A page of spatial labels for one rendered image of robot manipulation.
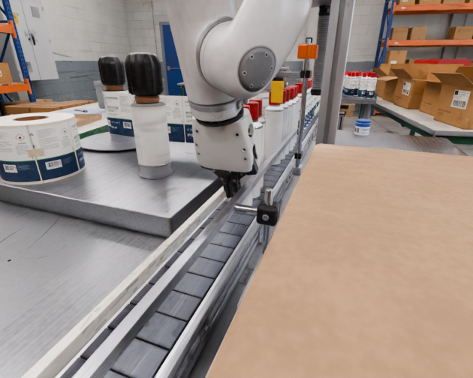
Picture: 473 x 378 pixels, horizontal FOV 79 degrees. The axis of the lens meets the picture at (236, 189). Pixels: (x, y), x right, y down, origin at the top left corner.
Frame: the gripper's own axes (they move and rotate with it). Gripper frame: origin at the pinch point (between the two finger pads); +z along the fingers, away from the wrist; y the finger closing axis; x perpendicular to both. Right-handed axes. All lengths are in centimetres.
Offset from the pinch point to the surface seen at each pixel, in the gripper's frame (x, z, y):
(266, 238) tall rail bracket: 11.0, -1.0, -9.6
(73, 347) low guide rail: 33.2, -8.2, 3.2
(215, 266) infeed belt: 16.6, 0.7, -3.3
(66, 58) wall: -413, 119, 520
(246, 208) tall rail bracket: 9.4, -5.0, -6.4
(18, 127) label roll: -1, -8, 52
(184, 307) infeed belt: 24.6, -2.2, -2.8
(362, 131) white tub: -96, 45, -27
